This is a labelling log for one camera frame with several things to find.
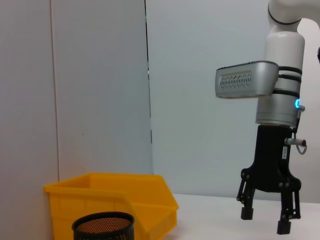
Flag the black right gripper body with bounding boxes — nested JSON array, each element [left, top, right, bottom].
[[241, 124, 302, 193]]

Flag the yellow plastic storage bin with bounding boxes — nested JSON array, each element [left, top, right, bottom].
[[42, 172, 180, 240]]

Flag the black mesh pen cup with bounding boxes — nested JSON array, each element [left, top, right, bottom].
[[71, 211, 135, 240]]

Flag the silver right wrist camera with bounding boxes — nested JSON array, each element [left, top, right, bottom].
[[214, 60, 280, 100]]

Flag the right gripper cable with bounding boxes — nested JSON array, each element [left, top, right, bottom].
[[284, 104, 308, 155]]

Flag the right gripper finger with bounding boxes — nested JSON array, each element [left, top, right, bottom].
[[276, 184, 301, 235], [236, 174, 256, 220]]

